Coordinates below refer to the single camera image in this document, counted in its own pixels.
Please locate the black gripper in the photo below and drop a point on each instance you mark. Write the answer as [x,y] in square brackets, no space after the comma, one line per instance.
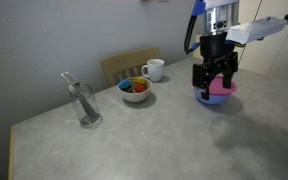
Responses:
[217,48]

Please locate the blue plastic bowl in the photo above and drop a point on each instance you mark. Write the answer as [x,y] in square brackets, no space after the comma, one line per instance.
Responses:
[217,99]

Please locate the beige ceramic bowl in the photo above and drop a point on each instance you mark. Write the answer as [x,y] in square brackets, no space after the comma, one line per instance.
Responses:
[135,96]

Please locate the narrow cream cabinet door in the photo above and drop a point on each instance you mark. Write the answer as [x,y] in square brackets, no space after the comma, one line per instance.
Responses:
[250,56]

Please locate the white ceramic mug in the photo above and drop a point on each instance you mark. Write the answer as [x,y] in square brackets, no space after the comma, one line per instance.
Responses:
[155,71]

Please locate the wide cream cabinet door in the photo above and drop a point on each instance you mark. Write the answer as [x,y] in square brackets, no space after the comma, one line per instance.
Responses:
[284,56]

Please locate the yellow toy piece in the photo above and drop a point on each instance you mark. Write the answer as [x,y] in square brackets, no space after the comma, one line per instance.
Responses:
[139,80]

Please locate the orange toy piece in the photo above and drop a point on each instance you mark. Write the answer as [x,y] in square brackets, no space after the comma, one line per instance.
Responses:
[139,88]

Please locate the blue toy piece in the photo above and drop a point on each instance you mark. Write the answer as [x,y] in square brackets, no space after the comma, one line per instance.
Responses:
[125,84]

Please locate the wooden chair with solid backrest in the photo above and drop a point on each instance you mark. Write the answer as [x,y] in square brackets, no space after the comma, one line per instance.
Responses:
[124,61]

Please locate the clear glass jar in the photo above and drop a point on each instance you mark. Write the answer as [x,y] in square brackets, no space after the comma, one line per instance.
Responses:
[85,110]

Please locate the clear glass with utensils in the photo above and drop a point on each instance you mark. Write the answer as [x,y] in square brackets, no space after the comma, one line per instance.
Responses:
[69,77]

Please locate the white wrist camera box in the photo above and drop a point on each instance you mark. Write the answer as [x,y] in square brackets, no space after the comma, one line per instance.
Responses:
[257,30]

